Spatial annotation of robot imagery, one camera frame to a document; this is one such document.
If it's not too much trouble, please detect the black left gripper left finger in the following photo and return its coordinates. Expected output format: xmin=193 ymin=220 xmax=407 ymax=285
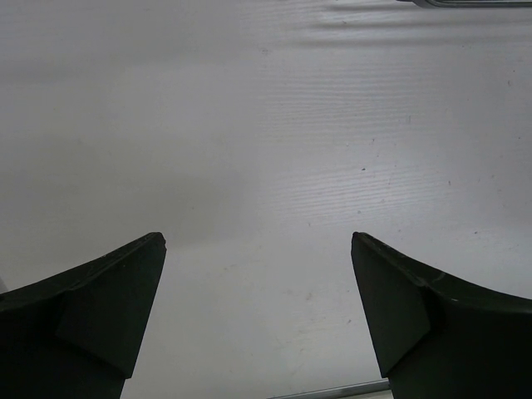
xmin=1 ymin=232 xmax=166 ymax=398

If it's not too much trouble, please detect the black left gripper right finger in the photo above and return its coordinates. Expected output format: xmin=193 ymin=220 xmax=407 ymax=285
xmin=351 ymin=232 xmax=531 ymax=398

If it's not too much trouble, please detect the metal table edge rail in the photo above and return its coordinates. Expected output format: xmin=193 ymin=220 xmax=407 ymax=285
xmin=273 ymin=379 xmax=390 ymax=399

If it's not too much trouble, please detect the metal wire dish rack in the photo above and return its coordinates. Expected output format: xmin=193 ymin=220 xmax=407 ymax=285
xmin=401 ymin=0 xmax=532 ymax=8

